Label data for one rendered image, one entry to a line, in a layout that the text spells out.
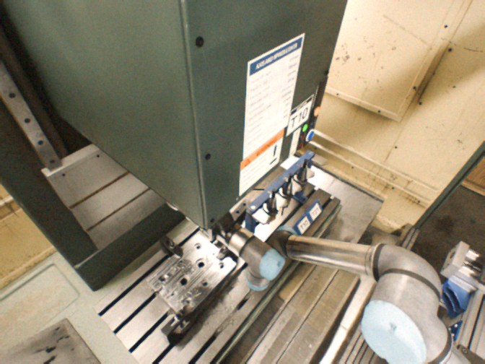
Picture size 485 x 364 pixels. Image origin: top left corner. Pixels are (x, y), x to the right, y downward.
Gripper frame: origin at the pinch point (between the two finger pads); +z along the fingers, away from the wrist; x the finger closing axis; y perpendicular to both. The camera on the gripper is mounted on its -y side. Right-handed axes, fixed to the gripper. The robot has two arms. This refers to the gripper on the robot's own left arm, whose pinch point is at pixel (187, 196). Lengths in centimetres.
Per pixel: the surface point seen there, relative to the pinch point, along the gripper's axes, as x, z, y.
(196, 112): -12, -20, -46
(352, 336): 25, -67, 61
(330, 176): 99, -15, 58
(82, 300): -41, 43, 82
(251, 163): 2.4, -21.1, -26.7
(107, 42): -13, -2, -51
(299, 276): 35, -35, 66
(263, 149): 6.6, -21.1, -28.0
